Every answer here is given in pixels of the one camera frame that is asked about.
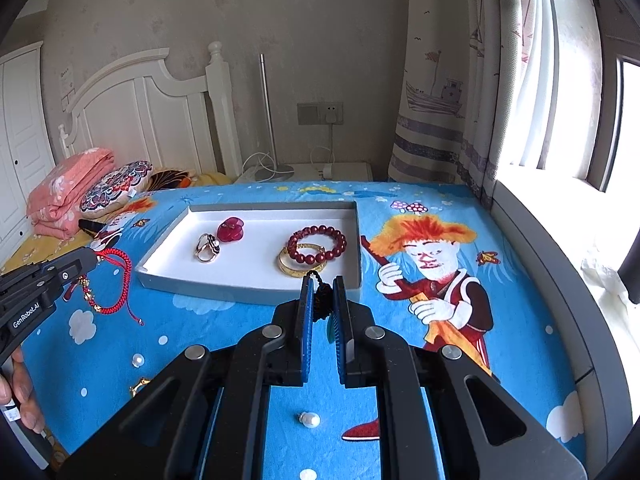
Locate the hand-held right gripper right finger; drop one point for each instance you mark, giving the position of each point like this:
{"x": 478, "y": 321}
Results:
{"x": 341, "y": 340}

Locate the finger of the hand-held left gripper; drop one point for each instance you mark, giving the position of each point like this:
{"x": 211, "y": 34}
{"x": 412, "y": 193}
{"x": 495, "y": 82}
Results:
{"x": 306, "y": 340}
{"x": 60, "y": 287}

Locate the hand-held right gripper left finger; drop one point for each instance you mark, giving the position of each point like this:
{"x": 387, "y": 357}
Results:
{"x": 306, "y": 340}

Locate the wide gold bangle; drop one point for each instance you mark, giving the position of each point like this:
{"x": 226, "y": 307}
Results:
{"x": 287, "y": 267}

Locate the grey cardboard box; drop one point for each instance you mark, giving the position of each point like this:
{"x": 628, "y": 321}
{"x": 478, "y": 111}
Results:
{"x": 250, "y": 270}

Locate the red flower brooch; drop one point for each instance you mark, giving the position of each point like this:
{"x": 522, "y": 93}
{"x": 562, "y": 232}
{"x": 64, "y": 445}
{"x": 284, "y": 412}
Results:
{"x": 231, "y": 230}

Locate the person's left hand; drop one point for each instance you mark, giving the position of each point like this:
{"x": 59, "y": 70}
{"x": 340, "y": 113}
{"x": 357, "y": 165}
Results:
{"x": 27, "y": 395}

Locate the white pearl earring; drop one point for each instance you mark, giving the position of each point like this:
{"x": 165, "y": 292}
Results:
{"x": 311, "y": 420}
{"x": 138, "y": 360}

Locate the blue cartoon printed bedsheet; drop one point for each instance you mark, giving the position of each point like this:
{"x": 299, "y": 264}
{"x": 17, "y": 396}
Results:
{"x": 225, "y": 340}

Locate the pink folded quilt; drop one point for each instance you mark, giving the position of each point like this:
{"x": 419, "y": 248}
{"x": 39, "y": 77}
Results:
{"x": 65, "y": 190}

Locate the patterned round cushion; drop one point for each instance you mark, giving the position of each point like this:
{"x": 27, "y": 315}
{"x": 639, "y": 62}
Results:
{"x": 115, "y": 187}

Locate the gold bamboo bangle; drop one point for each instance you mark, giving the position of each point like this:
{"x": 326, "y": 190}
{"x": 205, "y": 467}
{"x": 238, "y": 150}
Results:
{"x": 140, "y": 387}

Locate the white wardrobe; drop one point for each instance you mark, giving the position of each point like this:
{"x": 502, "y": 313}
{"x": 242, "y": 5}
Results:
{"x": 20, "y": 150}

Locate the dark striped cloth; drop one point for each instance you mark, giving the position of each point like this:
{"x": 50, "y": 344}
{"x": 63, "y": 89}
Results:
{"x": 170, "y": 180}

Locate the white nightstand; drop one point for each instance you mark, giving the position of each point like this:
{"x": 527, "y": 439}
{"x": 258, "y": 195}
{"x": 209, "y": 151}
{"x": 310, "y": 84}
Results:
{"x": 350, "y": 172}

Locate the white power adapter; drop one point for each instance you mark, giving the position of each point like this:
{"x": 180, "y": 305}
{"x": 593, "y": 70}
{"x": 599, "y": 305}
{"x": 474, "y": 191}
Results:
{"x": 328, "y": 171}

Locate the white bed headboard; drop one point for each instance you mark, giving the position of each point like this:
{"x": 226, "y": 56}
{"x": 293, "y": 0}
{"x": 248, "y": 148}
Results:
{"x": 150, "y": 110}

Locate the slim silver lamp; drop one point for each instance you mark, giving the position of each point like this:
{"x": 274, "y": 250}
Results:
{"x": 267, "y": 110}

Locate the white crumpled cloth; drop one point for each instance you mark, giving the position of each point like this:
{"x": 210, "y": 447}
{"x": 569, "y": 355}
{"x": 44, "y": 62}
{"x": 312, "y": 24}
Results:
{"x": 605, "y": 280}

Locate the ship print curtain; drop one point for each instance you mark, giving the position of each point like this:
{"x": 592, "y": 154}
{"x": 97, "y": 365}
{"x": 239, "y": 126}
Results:
{"x": 450, "y": 85}

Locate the grey wall socket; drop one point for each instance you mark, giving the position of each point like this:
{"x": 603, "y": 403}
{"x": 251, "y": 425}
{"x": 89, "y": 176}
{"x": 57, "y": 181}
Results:
{"x": 312, "y": 112}

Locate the dark window frame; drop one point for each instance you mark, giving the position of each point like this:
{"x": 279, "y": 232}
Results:
{"x": 610, "y": 110}

